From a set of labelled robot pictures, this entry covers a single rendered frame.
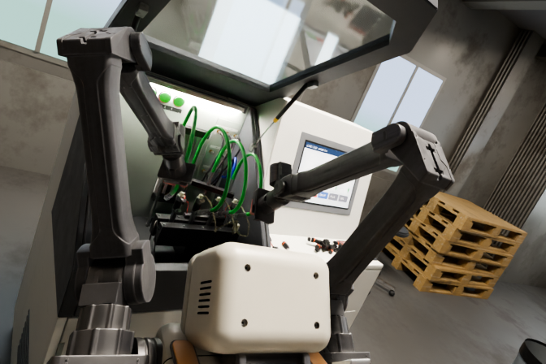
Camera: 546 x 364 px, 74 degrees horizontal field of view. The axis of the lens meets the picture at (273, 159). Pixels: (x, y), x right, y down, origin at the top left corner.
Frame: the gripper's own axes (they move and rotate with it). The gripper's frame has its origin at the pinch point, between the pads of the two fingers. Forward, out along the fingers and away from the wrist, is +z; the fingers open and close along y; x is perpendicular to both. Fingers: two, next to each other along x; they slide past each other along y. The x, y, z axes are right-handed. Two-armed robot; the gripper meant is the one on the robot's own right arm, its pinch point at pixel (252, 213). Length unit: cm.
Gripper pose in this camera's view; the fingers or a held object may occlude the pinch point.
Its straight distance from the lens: 118.3
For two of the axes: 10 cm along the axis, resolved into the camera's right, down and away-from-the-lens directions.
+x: -8.7, -2.8, -4.0
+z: -4.8, 3.8, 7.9
